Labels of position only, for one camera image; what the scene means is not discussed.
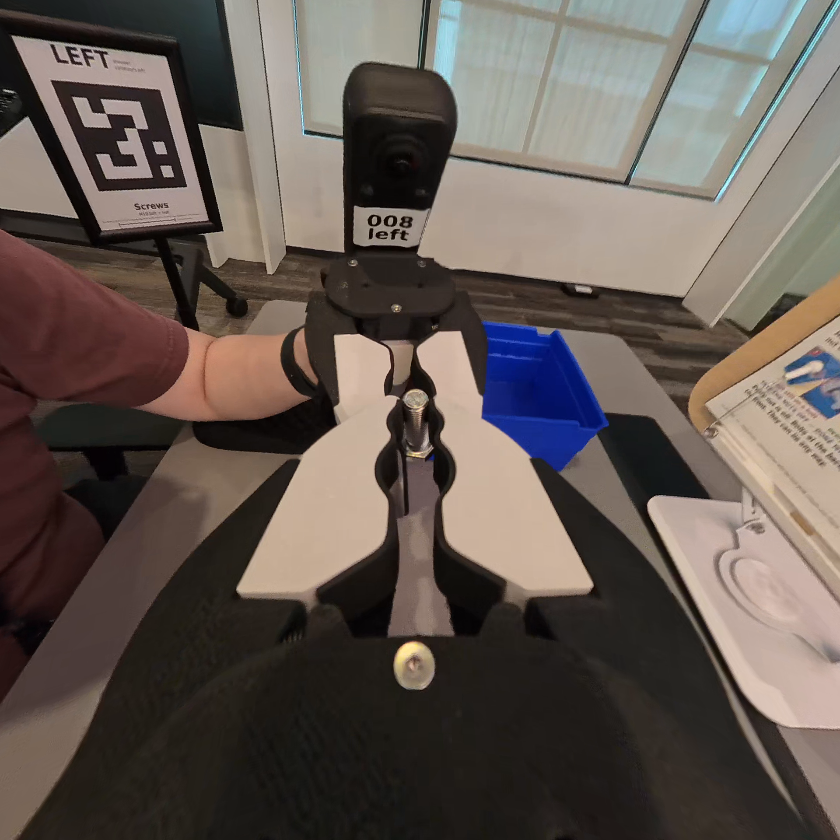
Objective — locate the black desk mat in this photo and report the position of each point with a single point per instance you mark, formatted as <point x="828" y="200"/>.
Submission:
<point x="656" y="459"/>

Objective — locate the wooden document stand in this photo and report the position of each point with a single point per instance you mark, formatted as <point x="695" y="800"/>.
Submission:
<point x="741" y="348"/>

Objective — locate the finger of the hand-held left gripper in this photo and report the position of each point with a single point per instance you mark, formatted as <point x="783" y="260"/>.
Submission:
<point x="361" y="374"/>
<point x="453" y="367"/>

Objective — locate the black framed marker sign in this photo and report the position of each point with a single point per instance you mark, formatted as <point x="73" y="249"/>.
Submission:
<point x="118" y="131"/>

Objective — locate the silver hex bolt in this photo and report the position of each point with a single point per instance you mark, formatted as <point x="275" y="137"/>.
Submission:
<point x="417" y="420"/>

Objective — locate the large black wall screen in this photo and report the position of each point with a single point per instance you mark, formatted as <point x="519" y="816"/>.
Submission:
<point x="210" y="65"/>

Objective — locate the dark office chair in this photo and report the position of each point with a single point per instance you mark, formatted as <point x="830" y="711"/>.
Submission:
<point x="98" y="426"/>

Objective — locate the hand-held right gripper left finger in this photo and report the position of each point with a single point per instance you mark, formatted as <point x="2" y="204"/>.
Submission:
<point x="315" y="518"/>

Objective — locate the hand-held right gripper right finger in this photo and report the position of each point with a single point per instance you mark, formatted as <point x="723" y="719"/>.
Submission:
<point x="518" y="518"/>

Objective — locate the large window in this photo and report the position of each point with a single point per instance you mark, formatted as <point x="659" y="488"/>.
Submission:
<point x="590" y="79"/>

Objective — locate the blue plastic bin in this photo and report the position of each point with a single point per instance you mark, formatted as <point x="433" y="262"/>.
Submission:
<point x="544" y="433"/>

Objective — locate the black wrist band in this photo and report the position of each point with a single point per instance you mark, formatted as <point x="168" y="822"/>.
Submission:
<point x="289" y="367"/>

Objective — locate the printed paper sheet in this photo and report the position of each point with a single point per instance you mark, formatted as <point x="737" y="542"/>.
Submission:
<point x="800" y="420"/>

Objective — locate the person's left hand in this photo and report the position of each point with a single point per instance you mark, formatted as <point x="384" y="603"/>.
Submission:
<point x="306" y="358"/>

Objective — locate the small black floor device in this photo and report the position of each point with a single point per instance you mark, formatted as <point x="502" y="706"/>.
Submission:
<point x="581" y="291"/>

